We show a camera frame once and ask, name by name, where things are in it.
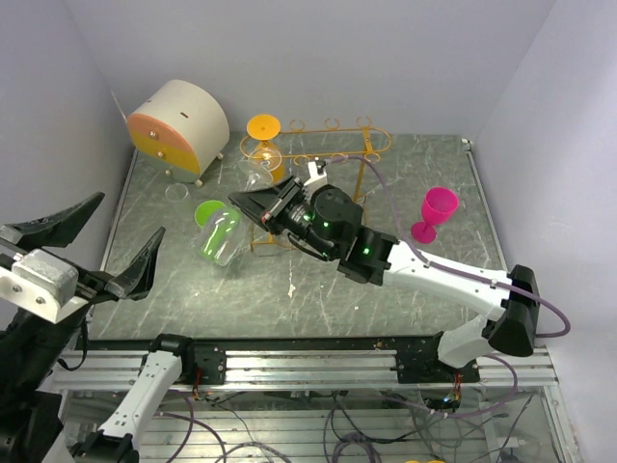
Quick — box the yellow plastic wine glass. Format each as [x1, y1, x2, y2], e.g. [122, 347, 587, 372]
[247, 114, 285, 184]

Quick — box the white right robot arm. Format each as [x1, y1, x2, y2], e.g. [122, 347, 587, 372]
[228, 177, 539, 382]

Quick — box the clear wide wine glass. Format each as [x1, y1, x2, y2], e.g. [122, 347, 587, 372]
[197, 206, 245, 266]

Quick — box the gold wire glass rack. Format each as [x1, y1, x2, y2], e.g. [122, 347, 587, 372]
[239, 116, 392, 257]

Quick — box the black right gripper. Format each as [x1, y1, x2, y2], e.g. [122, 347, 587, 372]
[229, 176, 337, 259]

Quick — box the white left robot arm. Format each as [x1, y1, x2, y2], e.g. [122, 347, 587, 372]
[1, 192, 197, 462]

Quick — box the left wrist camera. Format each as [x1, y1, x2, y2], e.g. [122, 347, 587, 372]
[1, 249, 88, 324]

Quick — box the white round drawer box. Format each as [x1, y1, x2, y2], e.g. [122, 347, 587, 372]
[126, 79, 230, 186]

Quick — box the clear tall wine glass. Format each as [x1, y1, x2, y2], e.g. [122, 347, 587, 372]
[238, 147, 284, 191]

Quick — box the aluminium mounting rail frame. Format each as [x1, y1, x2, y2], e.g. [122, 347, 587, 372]
[28, 337, 579, 463]

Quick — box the clear small wine glass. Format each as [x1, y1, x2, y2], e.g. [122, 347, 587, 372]
[165, 183, 190, 204]

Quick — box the green plastic wine glass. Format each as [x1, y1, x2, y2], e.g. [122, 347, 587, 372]
[194, 200, 226, 229]

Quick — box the pink plastic wine glass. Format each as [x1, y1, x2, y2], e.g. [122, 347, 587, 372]
[411, 187, 459, 244]

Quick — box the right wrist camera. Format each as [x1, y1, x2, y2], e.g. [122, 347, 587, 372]
[304, 159, 328, 195]

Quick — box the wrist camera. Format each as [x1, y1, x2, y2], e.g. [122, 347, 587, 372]
[304, 159, 328, 195]
[1, 249, 88, 324]

